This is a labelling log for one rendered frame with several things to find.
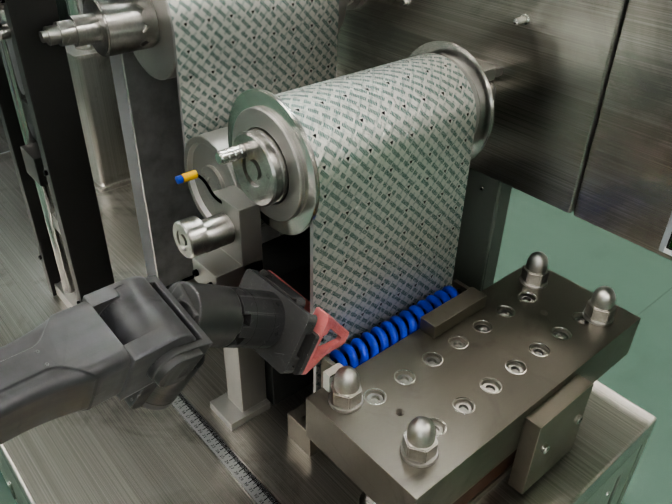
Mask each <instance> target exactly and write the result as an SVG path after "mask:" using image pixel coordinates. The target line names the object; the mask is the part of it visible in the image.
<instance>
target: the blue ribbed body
mask: <svg viewBox="0 0 672 504"><path fill-rule="evenodd" d="M461 293H462V291H461V290H460V289H455V288H454V287H452V286H450V285H447V286H444V287H443V289H442V290H438V291H436V292H435V293H434V295H429V296H427V297H426V299H425V300H420V301H418V303H417V305H411V306H409V308H408V310H403V311H401V312H400V313H399V316H397V315H394V316H392V317H391V318H390V320H389V321H383V322H382V323H381V325H380V327H378V326H375V327H373V328H372V329H371V331H370V333H369V332H364V333H362V335H361V338H354V339H352V341H351V343H350V344H346V343H345V344H343V345H342V346H341V348H340V351H339V350H333V351H331V353H330V359H331V360H332V361H334V362H335V363H336V364H337V363H341V364H342V365H343V366H351V367H353V368H356V367H357V366H359V365H361V364H362V363H364V362H366V361H367V360H369V359H370V358H372V357H374V356H375V355H377V354H379V353H380V352H382V351H384V350H385V349H387V348H389V347H390V346H392V345H394V344H395V343H397V342H399V341H400V340H402V339H403V338H405V337H407V336H408V335H410V334H412V333H413V332H415V331H417V330H418V329H419V326H420V318H421V317H422V316H424V315H425V314H427V313H429V312H430V311H432V310H434V309H435V308H437V307H439V306H440V305H442V304H444V303H445V302H447V301H449V300H450V299H452V298H454V297H456V296H457V295H459V294H461Z"/></svg>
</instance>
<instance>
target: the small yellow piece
mask: <svg viewBox="0 0 672 504"><path fill-rule="evenodd" d="M197 178H200V179H201V180H202V181H203V183H204V184H205V185H206V187H207V189H208V190H209V192H210V194H211V195H212V197H213V198H214V199H215V200H216V201H218V202H219V203H221V204H222V201H221V200H220V199H219V198H217V196H216V195H215V194H214V193H213V191H212V189H211V187H210V186H209V184H208V183H207V181H206V180H205V179H204V178H203V177H202V176H201V175H199V174H198V173H197V171H196V170H192V171H189V172H186V173H183V174H181V175H178V176H175V181H176V183H177V184H181V183H183V182H184V183H185V182H188V181H191V180H194V179H197Z"/></svg>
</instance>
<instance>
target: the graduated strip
mask: <svg viewBox="0 0 672 504"><path fill-rule="evenodd" d="M171 406H172V407H173V408H174V409H175V411H176V412H177V413H178V414H179V415H180V417H181V418H182V419H183V420H184V421H185V422H186V424H187V425H188V426H189V427H190V428H191V429H192V431H193V432H194V433H195V434H196V435H197V436H198V438H199V439H200V440H201V441H202V442H203V443H204V445H205V446H206V447H207V448H208V449H209V450H210V452H211V453H212V454H213V455H214V456H215V457H216V459H217V460H218V461H219V462H220V463H221V464H222V466H223V467H224V468H225V469H226V470H227V472H228V473H229V474H230V475H231V476H232V477H233V479H234V480H235V481H236V482H237V483H238V484H239V486H240V487H241V488H242V489H243V490H244V491H245V493H246V494H247V495H248V496H249V497H250V498H251V500H252V501H253V502H254V503H255V504H281V503H280V502H279V501H278V500H277V499H276V498H275V496H274V495H273V494H272V493H271V492H270V491H269V490H268V489H267V487H266V486H265V485H264V484H263V483H262V482H261V481H260V480H259V478H258V477H257V476H256V475H255V474H254V473H253V472H252V471H251V469H250V468H249V467H248V466H247V465H246V464H245V463H244V462H243V460H242V459H241V458H240V457H239V456H238V455H237V454H236V453H235V452H234V450H233V449H232V448H231V447H230V446H229V445H228V444H227V443H226V441H225V440H224V439H223V438H222V437H221V436H220V435H219V434H218V432H217V431H216V430H215V429H214V428H213V427H212V426H211V425H210V423H209V422H208V421H207V420H206V419H205V418H204V417H203V416H202V414H201V413H200V412H199V411H198V410H197V409H196V408H195V407H194V405H193V404H192V403H191V402H190V401H189V400H188V399H187V398H186V396H185V395H184V394H183V393H182V392H181V393H180V394H179V395H178V396H177V398H176V399H175V400H174V402H173V403H172V404H171Z"/></svg>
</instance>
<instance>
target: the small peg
mask: <svg viewBox="0 0 672 504"><path fill-rule="evenodd" d="M245 157H246V149H245V147H244V146H243V145H242V144H238V145H236V146H231V147H229V148H225V149H223V150H219V151H216V154H215V158H216V161H217V163H218V164H220V165H224V164H227V163H230V162H233V161H237V160H239V159H243V158H245Z"/></svg>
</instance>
